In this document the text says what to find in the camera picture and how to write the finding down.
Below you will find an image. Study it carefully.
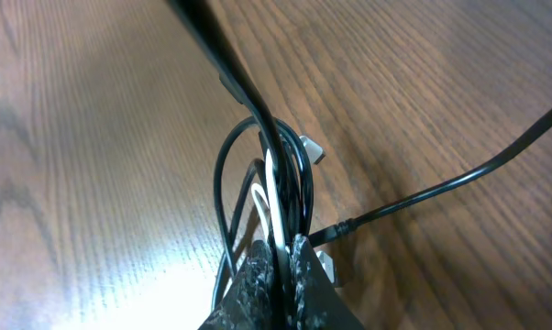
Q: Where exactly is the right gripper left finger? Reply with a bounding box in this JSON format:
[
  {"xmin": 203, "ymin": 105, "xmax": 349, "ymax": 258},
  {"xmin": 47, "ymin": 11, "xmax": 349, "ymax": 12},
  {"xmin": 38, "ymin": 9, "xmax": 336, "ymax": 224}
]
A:
[{"xmin": 199, "ymin": 240, "xmax": 275, "ymax": 330}]

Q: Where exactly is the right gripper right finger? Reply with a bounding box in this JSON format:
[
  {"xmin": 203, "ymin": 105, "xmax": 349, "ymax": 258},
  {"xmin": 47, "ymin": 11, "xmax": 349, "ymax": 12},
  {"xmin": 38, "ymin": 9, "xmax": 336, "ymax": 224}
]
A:
[{"xmin": 291, "ymin": 234, "xmax": 364, "ymax": 330}]

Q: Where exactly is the white usb cable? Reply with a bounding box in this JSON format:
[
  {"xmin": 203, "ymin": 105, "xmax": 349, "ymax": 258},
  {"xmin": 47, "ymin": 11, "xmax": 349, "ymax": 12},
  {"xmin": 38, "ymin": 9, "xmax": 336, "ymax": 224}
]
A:
[{"xmin": 250, "ymin": 135, "xmax": 339, "ymax": 288}]

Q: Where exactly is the black usb cable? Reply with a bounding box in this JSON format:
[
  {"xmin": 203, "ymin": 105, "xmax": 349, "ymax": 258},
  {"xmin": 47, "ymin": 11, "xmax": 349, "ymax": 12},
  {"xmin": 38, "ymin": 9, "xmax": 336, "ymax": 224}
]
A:
[{"xmin": 165, "ymin": 0, "xmax": 552, "ymax": 313}]

